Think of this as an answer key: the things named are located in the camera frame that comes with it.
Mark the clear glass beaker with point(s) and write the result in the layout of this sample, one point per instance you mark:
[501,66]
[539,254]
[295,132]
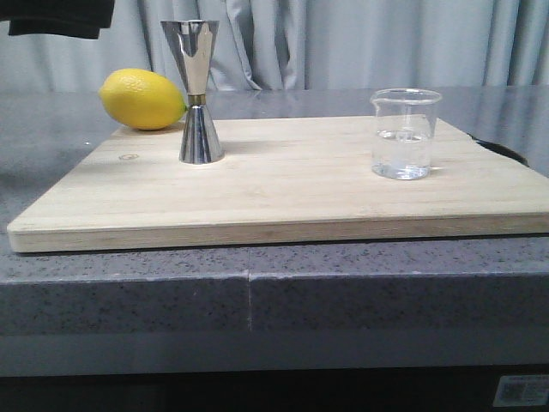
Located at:
[406,120]

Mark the steel double jigger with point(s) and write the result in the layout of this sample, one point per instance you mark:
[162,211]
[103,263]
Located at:
[192,45]

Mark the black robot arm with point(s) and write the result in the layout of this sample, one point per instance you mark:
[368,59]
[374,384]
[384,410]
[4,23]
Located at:
[77,19]

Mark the light wooden cutting board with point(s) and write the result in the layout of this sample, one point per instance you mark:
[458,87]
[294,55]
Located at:
[280,180]

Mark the grey pleated curtain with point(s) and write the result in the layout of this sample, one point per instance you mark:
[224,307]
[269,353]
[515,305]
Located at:
[275,45]

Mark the yellow lemon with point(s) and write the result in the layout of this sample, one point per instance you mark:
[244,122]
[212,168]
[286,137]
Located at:
[142,99]

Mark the white QR code label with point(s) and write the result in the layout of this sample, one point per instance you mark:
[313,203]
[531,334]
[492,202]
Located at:
[521,391]

